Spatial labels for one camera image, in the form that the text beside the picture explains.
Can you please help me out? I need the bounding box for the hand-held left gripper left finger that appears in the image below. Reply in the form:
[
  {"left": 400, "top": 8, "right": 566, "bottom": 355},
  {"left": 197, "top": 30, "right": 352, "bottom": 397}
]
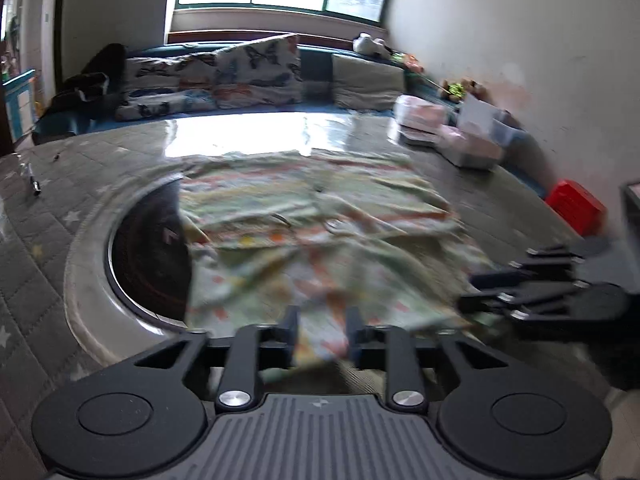
[{"left": 132, "top": 306, "right": 301, "bottom": 411}]

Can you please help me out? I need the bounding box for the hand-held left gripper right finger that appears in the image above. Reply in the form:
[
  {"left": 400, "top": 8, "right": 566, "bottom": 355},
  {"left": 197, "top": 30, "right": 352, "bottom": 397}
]
[{"left": 345, "top": 306, "right": 508, "bottom": 411}]

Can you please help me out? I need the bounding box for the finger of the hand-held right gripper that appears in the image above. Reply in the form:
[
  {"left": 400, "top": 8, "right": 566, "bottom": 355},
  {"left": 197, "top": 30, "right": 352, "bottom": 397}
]
[
  {"left": 459, "top": 282, "right": 596, "bottom": 322},
  {"left": 470, "top": 244, "right": 587, "bottom": 292}
]

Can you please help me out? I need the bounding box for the pastel printed green garment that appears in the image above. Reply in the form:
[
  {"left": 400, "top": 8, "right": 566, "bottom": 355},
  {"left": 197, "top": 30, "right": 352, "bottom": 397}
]
[{"left": 177, "top": 150, "right": 501, "bottom": 367}]

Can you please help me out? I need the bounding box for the dark grey stand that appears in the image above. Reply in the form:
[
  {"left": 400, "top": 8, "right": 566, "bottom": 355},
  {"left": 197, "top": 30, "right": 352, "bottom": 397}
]
[{"left": 619, "top": 182, "right": 640, "bottom": 241}]

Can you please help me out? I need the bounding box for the red plastic box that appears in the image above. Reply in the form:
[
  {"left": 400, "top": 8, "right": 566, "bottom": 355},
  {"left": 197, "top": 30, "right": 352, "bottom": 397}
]
[{"left": 544, "top": 179, "right": 607, "bottom": 237}]

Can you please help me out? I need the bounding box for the round metal-rimmed table hotplate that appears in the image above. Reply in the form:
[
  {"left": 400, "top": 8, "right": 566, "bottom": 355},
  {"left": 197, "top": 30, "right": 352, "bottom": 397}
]
[{"left": 65, "top": 172, "right": 211, "bottom": 356}]

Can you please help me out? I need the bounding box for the white paper sheet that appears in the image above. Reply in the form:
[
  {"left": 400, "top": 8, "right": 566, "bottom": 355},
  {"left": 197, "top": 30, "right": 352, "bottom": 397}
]
[{"left": 457, "top": 99, "right": 495, "bottom": 133}]

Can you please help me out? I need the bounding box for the brown and green plush toy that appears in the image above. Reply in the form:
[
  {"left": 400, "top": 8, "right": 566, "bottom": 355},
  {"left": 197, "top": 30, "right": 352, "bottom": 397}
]
[{"left": 442, "top": 80, "right": 489, "bottom": 104}]

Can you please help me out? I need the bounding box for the orange and green plush toy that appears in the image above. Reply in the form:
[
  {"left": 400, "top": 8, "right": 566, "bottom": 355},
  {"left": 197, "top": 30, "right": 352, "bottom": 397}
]
[{"left": 392, "top": 52, "right": 426, "bottom": 74}]

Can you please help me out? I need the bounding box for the plain white pillow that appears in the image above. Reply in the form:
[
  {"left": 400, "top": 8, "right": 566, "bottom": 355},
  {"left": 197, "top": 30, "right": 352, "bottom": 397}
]
[{"left": 331, "top": 54, "right": 406, "bottom": 112}]

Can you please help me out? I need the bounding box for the blue sofa bench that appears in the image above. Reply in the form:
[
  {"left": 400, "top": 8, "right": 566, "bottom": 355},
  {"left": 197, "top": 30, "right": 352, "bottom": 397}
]
[{"left": 32, "top": 42, "right": 548, "bottom": 198}]

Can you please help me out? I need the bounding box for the grey quilted star table cover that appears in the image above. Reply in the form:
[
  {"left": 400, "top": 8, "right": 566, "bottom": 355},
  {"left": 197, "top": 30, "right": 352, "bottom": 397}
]
[{"left": 0, "top": 110, "right": 640, "bottom": 480}]

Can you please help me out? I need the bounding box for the butterfly print pillow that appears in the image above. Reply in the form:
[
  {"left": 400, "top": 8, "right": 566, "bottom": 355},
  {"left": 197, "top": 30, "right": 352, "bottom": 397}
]
[
  {"left": 214, "top": 34, "right": 303, "bottom": 110},
  {"left": 115, "top": 52, "right": 221, "bottom": 121}
]

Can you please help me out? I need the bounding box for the white and black plush toy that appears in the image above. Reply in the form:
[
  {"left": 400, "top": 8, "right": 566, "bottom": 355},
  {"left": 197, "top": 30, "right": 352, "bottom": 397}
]
[{"left": 352, "top": 32, "right": 393, "bottom": 59}]

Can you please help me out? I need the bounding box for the black and white pen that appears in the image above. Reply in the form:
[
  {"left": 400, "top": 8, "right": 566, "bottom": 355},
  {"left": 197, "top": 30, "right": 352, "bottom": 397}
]
[{"left": 25, "top": 162, "right": 44, "bottom": 196}]

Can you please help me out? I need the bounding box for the black clothing pile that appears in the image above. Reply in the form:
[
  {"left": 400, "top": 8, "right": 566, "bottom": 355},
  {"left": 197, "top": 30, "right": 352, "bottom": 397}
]
[{"left": 47, "top": 72, "right": 110, "bottom": 121}]

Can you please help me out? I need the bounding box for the black backpack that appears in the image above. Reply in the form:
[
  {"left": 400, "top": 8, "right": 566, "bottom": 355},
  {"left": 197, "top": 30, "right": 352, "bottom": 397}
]
[{"left": 92, "top": 42, "right": 128, "bottom": 93}]

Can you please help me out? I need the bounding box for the blue and white cabinet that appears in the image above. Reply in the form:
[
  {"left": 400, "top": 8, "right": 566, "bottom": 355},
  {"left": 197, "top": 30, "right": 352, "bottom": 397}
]
[{"left": 4, "top": 69, "right": 38, "bottom": 141}]

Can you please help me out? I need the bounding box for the dark wooden door frame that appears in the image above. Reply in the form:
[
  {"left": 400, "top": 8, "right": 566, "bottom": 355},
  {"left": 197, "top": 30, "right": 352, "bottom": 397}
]
[{"left": 52, "top": 0, "right": 69, "bottom": 93}]

